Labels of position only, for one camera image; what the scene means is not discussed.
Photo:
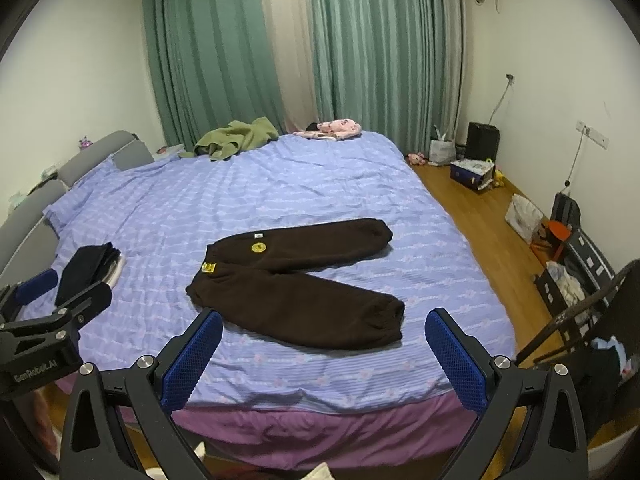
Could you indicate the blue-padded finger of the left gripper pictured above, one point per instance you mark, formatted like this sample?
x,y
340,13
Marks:
x,y
13,298

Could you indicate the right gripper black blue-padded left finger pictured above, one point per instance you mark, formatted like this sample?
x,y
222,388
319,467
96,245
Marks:
x,y
95,442

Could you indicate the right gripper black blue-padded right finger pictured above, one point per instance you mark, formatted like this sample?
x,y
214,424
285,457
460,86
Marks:
x,y
552,442

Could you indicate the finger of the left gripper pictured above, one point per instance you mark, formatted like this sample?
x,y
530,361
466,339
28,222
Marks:
x,y
84,307

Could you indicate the dark brown fleece pants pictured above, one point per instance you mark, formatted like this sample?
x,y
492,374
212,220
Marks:
x,y
264,282

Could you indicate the folded black clothes stack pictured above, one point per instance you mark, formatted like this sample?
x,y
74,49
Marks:
x,y
89,265

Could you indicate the black storage bin with clothes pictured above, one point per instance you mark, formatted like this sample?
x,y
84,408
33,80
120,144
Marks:
x,y
581,271

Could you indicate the orange stool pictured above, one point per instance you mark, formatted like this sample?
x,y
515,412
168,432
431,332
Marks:
x,y
548,241

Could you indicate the olive green garment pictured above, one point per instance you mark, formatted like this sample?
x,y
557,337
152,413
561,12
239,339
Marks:
x,y
238,137

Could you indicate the white plastic bag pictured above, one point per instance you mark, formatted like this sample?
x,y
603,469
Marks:
x,y
524,217

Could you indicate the black backpack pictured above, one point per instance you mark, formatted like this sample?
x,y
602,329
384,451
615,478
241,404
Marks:
x,y
566,211

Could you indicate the bed with purple floral sheet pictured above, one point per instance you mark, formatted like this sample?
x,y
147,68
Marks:
x,y
260,400

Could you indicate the green curtain left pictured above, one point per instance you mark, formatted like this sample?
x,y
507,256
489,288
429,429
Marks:
x,y
210,63

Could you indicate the green curtain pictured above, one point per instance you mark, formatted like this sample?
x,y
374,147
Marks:
x,y
394,66
210,63

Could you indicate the blue white cardboard box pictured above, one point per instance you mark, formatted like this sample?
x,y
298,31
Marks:
x,y
473,174

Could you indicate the white paper bag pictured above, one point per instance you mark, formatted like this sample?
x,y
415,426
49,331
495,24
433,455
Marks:
x,y
442,150

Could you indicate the pink patterned garment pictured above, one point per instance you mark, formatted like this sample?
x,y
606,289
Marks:
x,y
335,130

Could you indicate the pink plush toy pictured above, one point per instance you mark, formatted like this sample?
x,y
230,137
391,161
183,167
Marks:
x,y
416,159

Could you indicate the beige sheer curtain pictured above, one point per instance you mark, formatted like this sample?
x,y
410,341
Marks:
x,y
288,27

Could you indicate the green curtain right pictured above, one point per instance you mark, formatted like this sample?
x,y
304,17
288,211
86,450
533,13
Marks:
x,y
394,66

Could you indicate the white wall power strip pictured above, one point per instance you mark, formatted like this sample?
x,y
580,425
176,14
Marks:
x,y
593,134

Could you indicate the black box by wall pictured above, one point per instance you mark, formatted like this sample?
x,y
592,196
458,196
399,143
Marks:
x,y
482,142

